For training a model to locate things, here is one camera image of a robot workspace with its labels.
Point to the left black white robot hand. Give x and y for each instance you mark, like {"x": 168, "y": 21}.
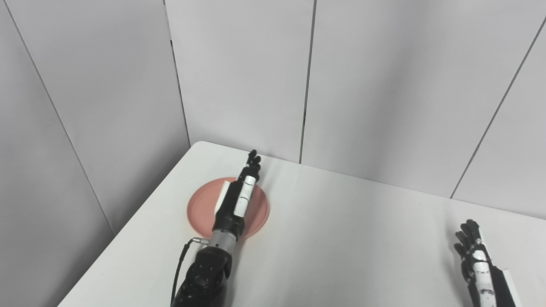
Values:
{"x": 239, "y": 200}

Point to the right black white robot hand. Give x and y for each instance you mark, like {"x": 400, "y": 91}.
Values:
{"x": 480, "y": 273}

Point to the pink round plate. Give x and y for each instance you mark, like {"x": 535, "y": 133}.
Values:
{"x": 200, "y": 209}

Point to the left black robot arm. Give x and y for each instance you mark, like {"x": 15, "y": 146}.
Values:
{"x": 209, "y": 273}

